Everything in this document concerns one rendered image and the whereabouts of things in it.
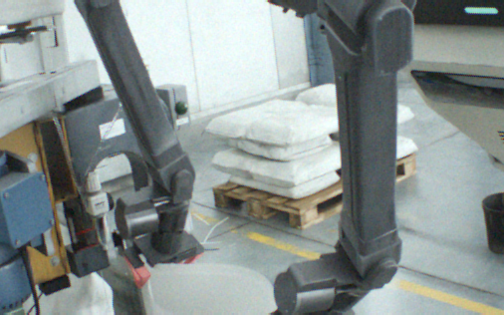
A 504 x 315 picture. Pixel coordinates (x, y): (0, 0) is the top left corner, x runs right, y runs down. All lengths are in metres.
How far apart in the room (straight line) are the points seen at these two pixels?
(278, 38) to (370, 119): 6.36
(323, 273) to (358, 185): 0.16
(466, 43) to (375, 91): 0.49
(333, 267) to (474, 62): 0.41
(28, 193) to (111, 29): 0.27
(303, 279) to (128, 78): 0.41
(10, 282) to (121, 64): 0.39
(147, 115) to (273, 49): 5.93
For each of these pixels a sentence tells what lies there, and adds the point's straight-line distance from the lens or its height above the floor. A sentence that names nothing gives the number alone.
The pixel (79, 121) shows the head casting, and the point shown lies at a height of 1.32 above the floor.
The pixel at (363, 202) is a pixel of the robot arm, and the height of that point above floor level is 1.29.
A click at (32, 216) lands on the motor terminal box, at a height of 1.25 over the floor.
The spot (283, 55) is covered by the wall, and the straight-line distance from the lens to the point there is 7.07.
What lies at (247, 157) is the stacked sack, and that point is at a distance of 4.35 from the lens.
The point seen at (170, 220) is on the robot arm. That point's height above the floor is 1.16.
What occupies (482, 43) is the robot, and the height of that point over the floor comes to 1.41.
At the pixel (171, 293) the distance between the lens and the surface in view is 1.35.
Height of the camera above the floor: 1.56
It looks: 16 degrees down
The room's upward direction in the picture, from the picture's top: 7 degrees counter-clockwise
